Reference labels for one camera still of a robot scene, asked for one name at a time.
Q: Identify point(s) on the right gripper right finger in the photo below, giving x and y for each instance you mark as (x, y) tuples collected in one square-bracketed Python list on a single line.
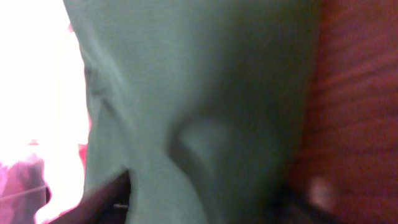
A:
[(290, 207)]

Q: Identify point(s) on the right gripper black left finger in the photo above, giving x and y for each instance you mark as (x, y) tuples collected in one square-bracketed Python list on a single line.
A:
[(108, 204)]

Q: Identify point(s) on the dark green garment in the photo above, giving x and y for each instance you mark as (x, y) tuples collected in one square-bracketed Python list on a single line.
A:
[(203, 100)]

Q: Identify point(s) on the coral pink folded shirt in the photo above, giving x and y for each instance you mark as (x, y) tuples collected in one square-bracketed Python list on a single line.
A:
[(44, 120)]

